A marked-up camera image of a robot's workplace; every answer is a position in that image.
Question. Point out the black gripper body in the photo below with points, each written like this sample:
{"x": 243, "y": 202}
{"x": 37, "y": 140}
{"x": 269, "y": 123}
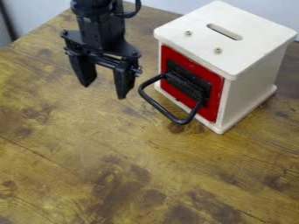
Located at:
{"x": 101, "y": 40}

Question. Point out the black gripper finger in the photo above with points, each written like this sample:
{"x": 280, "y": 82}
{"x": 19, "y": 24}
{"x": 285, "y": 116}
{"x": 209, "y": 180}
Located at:
{"x": 85, "y": 69}
{"x": 125, "y": 82}

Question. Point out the black drawer handle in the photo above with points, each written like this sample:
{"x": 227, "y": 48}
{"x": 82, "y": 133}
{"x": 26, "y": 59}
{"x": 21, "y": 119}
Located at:
{"x": 171, "y": 96}

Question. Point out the red drawer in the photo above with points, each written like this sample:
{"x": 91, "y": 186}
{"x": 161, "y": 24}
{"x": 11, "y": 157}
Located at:
{"x": 209, "y": 112}

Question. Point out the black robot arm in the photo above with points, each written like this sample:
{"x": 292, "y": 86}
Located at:
{"x": 101, "y": 6}

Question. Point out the white wooden cabinet box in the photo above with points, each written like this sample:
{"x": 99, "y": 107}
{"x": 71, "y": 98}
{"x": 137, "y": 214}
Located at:
{"x": 234, "y": 49}

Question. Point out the dark vertical post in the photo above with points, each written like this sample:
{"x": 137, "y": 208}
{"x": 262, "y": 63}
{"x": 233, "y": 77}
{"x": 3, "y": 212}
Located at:
{"x": 7, "y": 21}

